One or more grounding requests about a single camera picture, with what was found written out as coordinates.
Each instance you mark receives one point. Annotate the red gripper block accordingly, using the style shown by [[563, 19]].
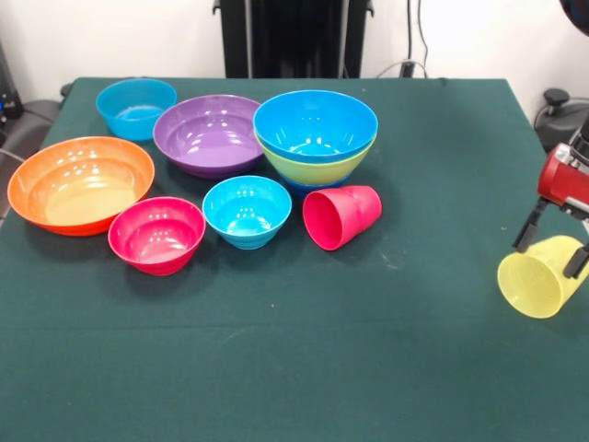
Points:
[[563, 184]]

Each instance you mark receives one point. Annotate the yellow cup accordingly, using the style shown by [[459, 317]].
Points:
[[534, 285]]

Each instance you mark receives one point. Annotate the green bowl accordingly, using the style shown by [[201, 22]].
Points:
[[317, 170]]

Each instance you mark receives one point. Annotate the large blue bowl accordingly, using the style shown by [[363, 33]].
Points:
[[315, 119]]

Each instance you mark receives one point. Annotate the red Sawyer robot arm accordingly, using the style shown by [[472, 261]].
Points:
[[582, 14]]

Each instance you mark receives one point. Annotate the grey round floor base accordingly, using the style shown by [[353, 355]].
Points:
[[561, 119], [32, 115]]

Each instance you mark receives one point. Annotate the pink cup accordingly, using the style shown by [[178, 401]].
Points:
[[343, 218]]

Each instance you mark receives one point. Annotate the small dark blue bowl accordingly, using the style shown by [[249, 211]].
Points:
[[303, 186]]

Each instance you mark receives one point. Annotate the dark green table cloth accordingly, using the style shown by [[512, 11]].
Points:
[[294, 345]]

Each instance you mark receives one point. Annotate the small cyan bowl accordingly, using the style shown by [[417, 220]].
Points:
[[246, 212]]

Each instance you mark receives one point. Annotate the purple bowl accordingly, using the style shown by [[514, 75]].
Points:
[[207, 138]]

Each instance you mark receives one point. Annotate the pink bowl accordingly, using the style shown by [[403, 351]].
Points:
[[156, 235]]

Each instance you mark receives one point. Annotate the translucent blue bowl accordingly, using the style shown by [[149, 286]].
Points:
[[131, 108]]

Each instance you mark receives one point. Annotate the orange bowl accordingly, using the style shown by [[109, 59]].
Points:
[[78, 184]]

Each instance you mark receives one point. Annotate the dark equipment unit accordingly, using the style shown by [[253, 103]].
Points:
[[8, 101]]

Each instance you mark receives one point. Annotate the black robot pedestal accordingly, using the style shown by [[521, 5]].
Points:
[[294, 37]]

